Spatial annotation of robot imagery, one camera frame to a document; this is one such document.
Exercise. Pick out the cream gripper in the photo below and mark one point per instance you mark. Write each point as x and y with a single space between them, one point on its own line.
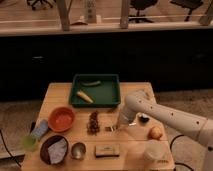
121 122

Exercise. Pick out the silver metal fork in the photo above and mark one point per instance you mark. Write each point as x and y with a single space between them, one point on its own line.
113 128

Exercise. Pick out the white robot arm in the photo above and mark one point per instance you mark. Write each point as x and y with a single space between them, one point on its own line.
198 128

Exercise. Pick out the red bowl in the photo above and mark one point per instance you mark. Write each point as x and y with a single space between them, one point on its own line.
61 119

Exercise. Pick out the dark brown bowl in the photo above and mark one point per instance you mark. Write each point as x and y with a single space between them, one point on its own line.
44 155

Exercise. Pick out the black and white brush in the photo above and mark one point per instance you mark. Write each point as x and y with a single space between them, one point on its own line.
143 118

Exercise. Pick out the brown grape bunch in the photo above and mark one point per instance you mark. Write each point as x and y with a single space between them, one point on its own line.
93 124

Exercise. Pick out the brown rectangular block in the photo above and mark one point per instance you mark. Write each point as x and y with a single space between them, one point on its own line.
107 151

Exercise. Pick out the green plastic tray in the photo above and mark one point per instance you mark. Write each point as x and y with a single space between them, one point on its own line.
105 95

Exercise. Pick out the yellow apple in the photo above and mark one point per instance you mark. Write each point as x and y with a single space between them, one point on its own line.
155 133

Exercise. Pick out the green cucumber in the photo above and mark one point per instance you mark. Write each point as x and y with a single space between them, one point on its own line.
91 84

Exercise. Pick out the clear plastic lidded cup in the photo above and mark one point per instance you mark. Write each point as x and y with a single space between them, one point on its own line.
154 151

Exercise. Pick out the small metal cup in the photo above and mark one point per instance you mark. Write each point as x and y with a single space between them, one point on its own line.
78 151

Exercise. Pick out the grey cloth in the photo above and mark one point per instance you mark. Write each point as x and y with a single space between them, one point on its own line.
57 151

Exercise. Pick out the blue sponge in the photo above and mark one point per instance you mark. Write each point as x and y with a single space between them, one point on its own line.
40 130

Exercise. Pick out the green plastic cup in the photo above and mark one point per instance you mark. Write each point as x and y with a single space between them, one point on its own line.
29 143

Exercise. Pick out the black office chair middle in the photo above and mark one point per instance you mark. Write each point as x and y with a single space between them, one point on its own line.
140 5

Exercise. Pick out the black office chair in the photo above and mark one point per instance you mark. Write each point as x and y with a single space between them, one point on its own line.
191 5
35 4
140 5

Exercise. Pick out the black office chair right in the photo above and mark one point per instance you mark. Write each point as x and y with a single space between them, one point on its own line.
191 5

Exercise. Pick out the black office chair left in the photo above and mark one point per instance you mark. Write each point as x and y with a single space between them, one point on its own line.
35 4

